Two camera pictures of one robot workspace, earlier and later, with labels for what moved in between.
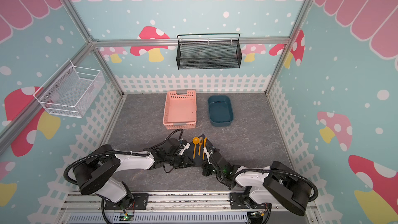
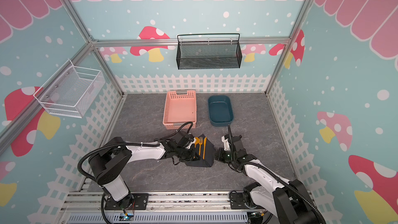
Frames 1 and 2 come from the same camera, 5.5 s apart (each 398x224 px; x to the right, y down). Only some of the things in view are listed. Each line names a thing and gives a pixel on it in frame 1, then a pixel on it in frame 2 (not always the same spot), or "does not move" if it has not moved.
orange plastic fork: x=200 y=142 does not move
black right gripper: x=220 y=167 -> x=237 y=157
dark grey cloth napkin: x=196 y=152 does not move
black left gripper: x=185 y=160 -> x=193 y=154
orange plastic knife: x=204 y=144 does not move
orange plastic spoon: x=195 y=141 does not move
